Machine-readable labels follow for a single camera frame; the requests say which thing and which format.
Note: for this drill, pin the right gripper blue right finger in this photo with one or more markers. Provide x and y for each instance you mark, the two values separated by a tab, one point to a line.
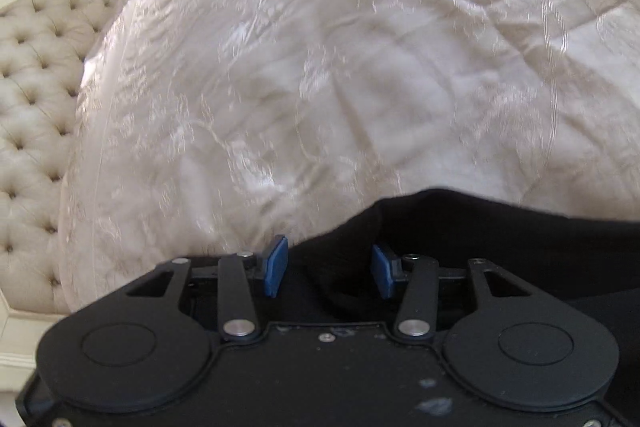
386	271

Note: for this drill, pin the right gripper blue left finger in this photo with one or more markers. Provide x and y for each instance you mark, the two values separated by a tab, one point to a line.
271	265

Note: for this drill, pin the black pants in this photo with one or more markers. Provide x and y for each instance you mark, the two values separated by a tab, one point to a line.
592	264

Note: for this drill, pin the cream embroidered bedspread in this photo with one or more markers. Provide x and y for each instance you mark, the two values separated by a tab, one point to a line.
210	125

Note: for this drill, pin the cream tufted headboard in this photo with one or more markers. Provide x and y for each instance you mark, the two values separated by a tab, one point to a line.
44	44

